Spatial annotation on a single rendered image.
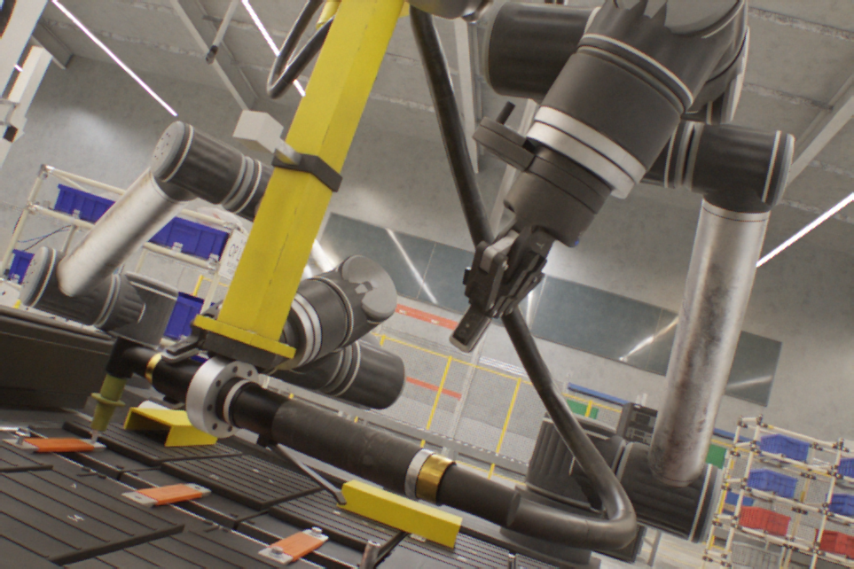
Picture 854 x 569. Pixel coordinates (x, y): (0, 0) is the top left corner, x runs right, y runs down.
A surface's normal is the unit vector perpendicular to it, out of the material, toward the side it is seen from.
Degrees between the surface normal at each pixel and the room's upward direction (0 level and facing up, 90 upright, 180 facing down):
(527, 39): 110
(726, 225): 129
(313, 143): 90
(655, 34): 105
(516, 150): 100
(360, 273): 54
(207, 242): 98
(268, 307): 90
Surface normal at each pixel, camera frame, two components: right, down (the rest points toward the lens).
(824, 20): -0.33, 0.91
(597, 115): -0.24, 0.01
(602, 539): 0.63, -0.01
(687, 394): -0.61, 0.33
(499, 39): -0.44, 0.05
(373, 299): 0.69, -0.50
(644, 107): 0.17, 0.26
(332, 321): 0.84, -0.12
